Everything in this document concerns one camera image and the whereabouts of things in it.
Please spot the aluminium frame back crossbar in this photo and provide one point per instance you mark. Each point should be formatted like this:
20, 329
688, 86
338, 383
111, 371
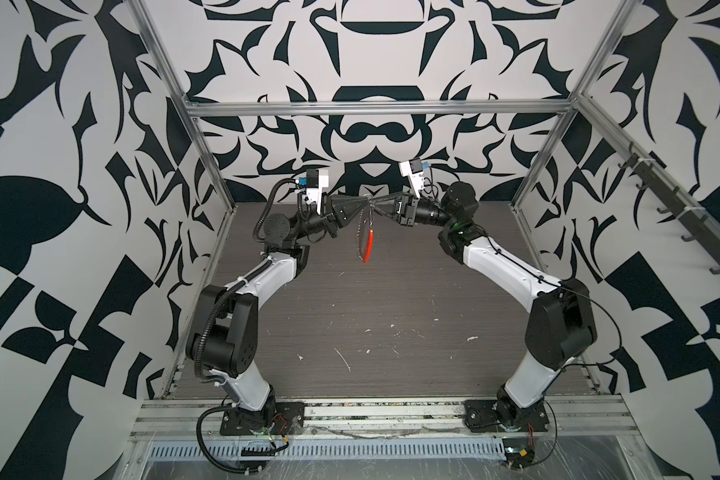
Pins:
202, 110

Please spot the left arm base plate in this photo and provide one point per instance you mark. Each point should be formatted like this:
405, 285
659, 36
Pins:
261, 420

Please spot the small green-lit circuit board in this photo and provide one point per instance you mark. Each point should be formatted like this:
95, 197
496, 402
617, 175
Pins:
519, 455

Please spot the white slotted cable duct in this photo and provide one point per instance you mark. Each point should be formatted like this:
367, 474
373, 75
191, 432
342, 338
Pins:
339, 449

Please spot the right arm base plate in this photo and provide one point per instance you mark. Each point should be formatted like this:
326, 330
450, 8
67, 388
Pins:
502, 415

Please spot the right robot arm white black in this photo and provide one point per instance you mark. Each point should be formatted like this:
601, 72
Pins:
561, 325

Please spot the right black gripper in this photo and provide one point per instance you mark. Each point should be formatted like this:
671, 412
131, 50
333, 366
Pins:
407, 210

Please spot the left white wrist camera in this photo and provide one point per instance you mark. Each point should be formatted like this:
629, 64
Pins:
311, 189

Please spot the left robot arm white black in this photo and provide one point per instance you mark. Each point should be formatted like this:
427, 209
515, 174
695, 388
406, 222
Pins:
223, 337

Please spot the grey wall hook rack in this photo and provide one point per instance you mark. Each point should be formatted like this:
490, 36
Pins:
675, 203

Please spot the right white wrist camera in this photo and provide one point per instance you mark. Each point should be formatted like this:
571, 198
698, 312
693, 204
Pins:
418, 173

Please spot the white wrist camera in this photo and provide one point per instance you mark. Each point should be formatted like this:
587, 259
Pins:
311, 189
418, 173

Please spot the large keyring with red handle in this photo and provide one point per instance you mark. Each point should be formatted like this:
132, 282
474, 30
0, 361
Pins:
365, 232

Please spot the aluminium frame front rail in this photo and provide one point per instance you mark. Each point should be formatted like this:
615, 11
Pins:
566, 415

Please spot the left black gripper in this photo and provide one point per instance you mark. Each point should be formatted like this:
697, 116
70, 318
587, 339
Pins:
332, 214

